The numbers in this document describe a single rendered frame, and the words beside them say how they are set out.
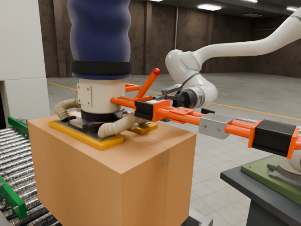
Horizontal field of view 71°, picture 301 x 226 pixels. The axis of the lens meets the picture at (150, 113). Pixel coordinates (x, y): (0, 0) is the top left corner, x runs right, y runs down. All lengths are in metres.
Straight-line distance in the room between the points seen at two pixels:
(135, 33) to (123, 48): 11.91
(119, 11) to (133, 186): 0.54
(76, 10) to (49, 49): 10.70
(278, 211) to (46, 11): 11.26
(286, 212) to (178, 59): 0.79
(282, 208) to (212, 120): 0.69
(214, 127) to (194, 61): 0.45
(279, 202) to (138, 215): 0.69
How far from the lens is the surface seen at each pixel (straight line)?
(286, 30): 1.06
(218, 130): 0.55
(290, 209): 1.17
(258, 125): 0.54
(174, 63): 0.95
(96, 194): 0.71
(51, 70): 11.51
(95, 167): 0.66
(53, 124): 0.92
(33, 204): 1.47
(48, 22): 11.52
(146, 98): 0.71
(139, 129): 0.81
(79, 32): 0.77
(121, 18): 0.77
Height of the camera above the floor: 1.38
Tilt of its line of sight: 16 degrees down
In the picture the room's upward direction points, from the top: 2 degrees clockwise
